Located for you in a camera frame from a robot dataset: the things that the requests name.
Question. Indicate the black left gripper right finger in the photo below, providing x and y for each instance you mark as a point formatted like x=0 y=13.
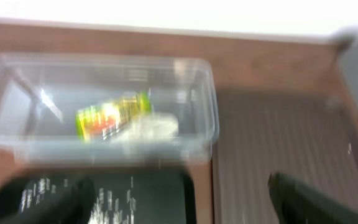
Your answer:
x=295 y=202

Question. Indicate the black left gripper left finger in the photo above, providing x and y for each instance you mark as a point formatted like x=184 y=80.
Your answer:
x=72 y=205

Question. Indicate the dark brown serving tray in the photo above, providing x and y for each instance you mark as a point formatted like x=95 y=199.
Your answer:
x=311 y=138

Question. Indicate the white crumpled tissue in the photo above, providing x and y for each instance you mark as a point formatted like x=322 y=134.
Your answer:
x=149 y=127

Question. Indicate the black waste tray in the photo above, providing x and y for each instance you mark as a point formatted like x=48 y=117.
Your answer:
x=165 y=196

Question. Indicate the spilled rice pile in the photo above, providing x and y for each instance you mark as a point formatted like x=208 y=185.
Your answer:
x=115 y=195

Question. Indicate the orange green snack wrapper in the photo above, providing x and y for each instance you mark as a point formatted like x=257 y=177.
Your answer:
x=106 y=120

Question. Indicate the clear plastic waste bin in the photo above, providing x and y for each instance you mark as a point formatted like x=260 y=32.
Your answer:
x=41 y=93

